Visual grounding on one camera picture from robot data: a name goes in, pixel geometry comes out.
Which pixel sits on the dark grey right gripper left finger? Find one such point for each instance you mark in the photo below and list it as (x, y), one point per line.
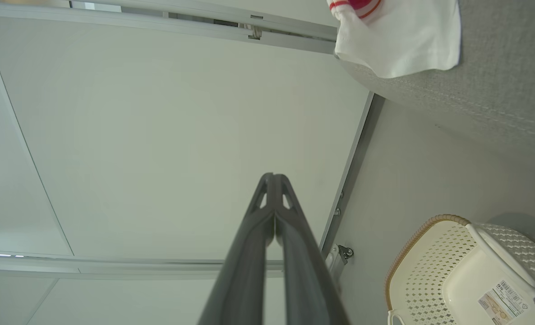
(245, 262)

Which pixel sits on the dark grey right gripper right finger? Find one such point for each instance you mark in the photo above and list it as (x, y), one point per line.
(306, 271)

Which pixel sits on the red and white garment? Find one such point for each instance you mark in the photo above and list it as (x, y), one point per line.
(398, 40)

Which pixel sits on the cream perforated laundry basket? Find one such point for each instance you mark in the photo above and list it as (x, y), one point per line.
(430, 280)

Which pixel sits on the grey partition foot with caster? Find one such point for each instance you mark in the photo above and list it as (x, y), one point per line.
(338, 259)

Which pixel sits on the white partition panel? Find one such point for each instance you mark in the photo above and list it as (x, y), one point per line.
(114, 298)
(168, 135)

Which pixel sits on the paper label sticker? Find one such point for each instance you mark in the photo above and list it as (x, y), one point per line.
(502, 303)

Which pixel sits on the grey fabric sofa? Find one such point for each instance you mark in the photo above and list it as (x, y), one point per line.
(502, 90)

